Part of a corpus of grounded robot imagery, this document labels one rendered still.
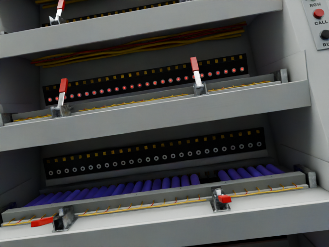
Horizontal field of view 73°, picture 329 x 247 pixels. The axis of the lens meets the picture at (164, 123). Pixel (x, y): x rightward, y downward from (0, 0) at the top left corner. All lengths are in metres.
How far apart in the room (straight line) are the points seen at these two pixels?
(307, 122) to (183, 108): 0.22
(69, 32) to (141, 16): 0.15
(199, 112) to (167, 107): 0.06
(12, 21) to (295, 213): 0.74
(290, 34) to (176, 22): 0.21
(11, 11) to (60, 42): 0.25
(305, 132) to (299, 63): 0.12
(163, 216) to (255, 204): 0.15
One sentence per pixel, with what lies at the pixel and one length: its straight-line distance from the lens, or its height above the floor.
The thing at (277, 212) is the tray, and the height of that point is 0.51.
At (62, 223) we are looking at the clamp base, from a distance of 0.43.
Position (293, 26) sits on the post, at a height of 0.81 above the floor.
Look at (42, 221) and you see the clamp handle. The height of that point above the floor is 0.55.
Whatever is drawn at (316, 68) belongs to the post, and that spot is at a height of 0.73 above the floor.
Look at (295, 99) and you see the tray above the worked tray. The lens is 0.44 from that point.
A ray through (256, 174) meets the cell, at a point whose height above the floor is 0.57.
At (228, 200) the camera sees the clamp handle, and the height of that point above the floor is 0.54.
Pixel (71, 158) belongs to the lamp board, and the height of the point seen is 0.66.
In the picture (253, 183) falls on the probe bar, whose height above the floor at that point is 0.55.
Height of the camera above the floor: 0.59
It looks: 13 degrees up
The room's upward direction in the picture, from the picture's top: 8 degrees counter-clockwise
